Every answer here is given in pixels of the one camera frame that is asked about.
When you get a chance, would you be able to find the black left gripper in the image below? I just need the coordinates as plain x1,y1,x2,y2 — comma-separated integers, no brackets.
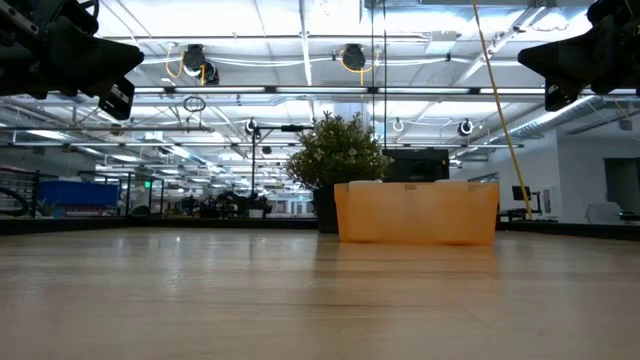
0,0,146,121

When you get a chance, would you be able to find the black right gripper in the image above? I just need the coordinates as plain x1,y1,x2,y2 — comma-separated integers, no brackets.
517,0,640,112

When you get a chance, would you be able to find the blue plastic bin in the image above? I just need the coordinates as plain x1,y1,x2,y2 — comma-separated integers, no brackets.
37,179,120,209

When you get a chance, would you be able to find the green potted plant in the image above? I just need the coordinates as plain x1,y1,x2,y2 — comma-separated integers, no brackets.
285,110,394,234

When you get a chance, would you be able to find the black aluminium table frame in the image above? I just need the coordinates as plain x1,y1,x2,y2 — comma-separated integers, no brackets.
0,215,640,242

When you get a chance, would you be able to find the orange translucent plastic basket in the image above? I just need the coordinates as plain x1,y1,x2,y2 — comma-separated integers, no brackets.
333,180,500,246

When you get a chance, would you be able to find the black boom stand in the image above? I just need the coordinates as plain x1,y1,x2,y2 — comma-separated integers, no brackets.
249,123,314,201

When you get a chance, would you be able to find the yellow hose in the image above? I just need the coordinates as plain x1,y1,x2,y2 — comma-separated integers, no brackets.
471,0,534,221

